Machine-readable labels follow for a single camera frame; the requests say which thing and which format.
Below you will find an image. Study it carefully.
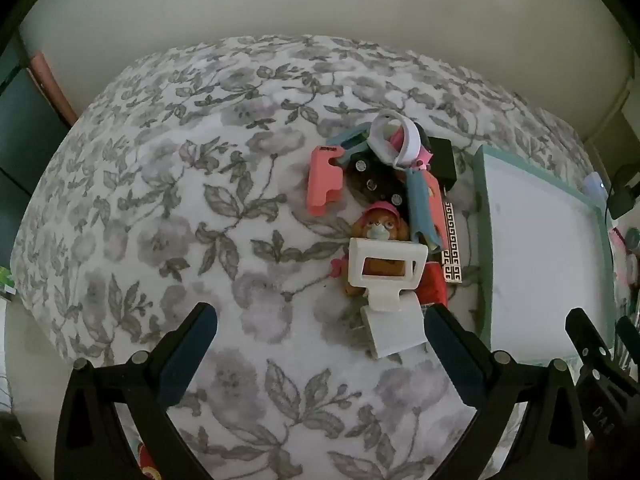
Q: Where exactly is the black round-button controller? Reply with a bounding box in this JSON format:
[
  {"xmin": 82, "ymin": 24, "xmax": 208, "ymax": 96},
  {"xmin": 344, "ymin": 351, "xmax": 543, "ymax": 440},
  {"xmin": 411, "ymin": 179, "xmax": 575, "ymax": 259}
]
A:
[{"xmin": 345, "ymin": 147, "xmax": 408, "ymax": 211}]

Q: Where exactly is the pink teal clutter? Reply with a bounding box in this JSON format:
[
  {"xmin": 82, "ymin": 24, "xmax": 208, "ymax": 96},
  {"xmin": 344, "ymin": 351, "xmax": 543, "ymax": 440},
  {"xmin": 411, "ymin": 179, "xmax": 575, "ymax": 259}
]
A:
[{"xmin": 610, "ymin": 227, "xmax": 640, "ymax": 286}]

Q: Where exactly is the red packet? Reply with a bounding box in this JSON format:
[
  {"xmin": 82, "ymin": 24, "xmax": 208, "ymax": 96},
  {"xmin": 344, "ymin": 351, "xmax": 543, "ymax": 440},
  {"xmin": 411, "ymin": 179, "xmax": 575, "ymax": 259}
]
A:
[{"xmin": 417, "ymin": 175, "xmax": 451, "ymax": 308}]

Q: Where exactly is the grey floral bedspread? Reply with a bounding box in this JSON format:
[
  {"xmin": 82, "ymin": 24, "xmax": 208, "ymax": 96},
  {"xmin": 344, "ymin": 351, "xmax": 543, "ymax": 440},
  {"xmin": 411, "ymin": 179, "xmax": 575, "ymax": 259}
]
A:
[{"xmin": 12, "ymin": 35, "xmax": 608, "ymax": 480}]

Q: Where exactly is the blue toy knife green blade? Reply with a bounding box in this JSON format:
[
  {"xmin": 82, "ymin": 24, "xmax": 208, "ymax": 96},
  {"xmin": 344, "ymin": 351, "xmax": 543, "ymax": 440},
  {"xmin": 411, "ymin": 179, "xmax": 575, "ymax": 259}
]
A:
[{"xmin": 405, "ymin": 167, "xmax": 443, "ymax": 251}]

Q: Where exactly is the white charger block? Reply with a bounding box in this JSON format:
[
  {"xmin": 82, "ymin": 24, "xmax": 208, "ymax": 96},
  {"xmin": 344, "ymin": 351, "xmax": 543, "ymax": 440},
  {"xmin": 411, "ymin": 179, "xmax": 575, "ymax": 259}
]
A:
[{"xmin": 360, "ymin": 292, "xmax": 428, "ymax": 360}]

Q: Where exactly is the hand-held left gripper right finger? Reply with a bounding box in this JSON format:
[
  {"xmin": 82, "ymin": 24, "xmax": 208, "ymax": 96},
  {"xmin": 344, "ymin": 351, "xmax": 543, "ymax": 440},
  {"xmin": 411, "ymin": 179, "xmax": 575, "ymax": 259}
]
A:
[{"xmin": 424, "ymin": 304, "xmax": 588, "ymax": 480}]

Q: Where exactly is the blue plastic strap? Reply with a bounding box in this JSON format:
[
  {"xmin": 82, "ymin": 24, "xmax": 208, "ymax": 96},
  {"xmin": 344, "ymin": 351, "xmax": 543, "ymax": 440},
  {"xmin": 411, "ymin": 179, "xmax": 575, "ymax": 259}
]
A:
[{"xmin": 326, "ymin": 127, "xmax": 373, "ymax": 148}]

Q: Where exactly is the red printed cloth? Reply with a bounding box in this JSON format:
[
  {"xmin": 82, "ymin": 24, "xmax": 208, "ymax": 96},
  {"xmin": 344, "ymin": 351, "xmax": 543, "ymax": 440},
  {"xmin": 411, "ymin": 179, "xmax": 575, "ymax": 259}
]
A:
[{"xmin": 136, "ymin": 442, "xmax": 166, "ymax": 480}]

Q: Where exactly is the pink smart band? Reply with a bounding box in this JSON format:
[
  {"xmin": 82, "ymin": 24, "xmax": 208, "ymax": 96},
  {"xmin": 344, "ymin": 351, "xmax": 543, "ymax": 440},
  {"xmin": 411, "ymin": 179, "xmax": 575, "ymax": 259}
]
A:
[{"xmin": 390, "ymin": 127, "xmax": 433, "ymax": 171}]

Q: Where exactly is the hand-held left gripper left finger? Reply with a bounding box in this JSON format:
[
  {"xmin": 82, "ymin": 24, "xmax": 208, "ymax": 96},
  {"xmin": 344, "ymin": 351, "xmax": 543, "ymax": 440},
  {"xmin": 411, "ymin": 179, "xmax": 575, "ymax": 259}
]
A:
[{"xmin": 55, "ymin": 301, "xmax": 218, "ymax": 480}]

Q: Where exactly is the green-rimmed white tray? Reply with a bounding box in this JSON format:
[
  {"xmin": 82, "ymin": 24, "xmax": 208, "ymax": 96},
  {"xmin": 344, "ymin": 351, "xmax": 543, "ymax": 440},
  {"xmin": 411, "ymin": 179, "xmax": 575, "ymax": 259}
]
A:
[{"xmin": 472, "ymin": 144, "xmax": 617, "ymax": 366}]

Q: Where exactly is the white device with light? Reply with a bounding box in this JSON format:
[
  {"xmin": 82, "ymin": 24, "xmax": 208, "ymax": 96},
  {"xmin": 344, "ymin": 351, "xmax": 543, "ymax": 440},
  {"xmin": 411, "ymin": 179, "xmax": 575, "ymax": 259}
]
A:
[{"xmin": 581, "ymin": 171, "xmax": 608, "ymax": 198}]

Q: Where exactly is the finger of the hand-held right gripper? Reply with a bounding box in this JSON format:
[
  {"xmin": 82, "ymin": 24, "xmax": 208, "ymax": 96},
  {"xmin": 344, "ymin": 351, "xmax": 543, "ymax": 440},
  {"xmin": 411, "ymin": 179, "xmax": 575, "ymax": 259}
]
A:
[
  {"xmin": 616, "ymin": 316, "xmax": 640, "ymax": 367},
  {"xmin": 565, "ymin": 308, "xmax": 613, "ymax": 376}
]

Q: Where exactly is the white phone stand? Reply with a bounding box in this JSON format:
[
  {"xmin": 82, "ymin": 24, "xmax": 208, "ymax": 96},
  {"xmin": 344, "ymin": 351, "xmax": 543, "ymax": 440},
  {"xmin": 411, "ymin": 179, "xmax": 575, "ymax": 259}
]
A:
[{"xmin": 347, "ymin": 237, "xmax": 431, "ymax": 311}]

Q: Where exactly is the green item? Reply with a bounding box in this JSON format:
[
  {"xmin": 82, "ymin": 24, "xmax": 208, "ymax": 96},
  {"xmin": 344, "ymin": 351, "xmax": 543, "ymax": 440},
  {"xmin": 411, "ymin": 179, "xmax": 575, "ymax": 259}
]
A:
[{"xmin": 0, "ymin": 265, "xmax": 18, "ymax": 301}]

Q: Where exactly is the white wristband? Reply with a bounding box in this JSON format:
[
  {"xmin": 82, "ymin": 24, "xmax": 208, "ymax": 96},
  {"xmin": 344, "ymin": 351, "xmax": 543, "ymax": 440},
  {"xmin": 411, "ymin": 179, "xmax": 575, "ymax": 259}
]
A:
[{"xmin": 369, "ymin": 111, "xmax": 423, "ymax": 171}]

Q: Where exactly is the toy dog with pink hat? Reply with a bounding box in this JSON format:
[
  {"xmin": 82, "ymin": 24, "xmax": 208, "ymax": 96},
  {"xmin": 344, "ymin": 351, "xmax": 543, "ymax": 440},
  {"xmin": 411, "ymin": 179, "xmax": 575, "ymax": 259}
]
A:
[{"xmin": 330, "ymin": 201, "xmax": 426, "ymax": 301}]

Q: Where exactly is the dark green cabinet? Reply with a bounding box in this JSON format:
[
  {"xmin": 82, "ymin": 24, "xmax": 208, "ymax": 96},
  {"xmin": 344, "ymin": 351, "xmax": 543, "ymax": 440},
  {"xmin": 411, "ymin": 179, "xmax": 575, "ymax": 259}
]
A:
[{"xmin": 0, "ymin": 35, "xmax": 76, "ymax": 241}]

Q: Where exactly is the salmon pink plastic clip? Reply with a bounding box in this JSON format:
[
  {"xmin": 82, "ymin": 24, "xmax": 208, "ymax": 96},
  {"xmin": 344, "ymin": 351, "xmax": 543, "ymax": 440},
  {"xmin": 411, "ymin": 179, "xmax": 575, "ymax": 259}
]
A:
[{"xmin": 306, "ymin": 146, "xmax": 345, "ymax": 217}]

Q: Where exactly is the black adapter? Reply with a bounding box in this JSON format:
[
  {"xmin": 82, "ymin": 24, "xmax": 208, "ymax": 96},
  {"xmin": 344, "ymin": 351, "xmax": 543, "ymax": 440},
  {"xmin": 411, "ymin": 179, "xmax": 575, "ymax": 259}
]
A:
[{"xmin": 605, "ymin": 164, "xmax": 640, "ymax": 221}]

